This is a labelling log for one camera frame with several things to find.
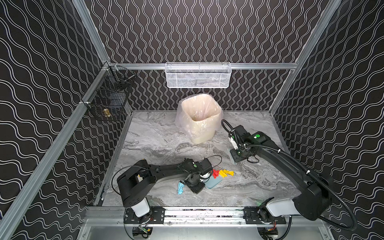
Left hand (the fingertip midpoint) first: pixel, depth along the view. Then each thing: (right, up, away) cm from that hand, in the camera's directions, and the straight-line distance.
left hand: (201, 192), depth 79 cm
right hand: (+20, +19, +2) cm, 28 cm away
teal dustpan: (+7, +3, +7) cm, 10 cm away
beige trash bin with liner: (0, +42, +19) cm, 46 cm away
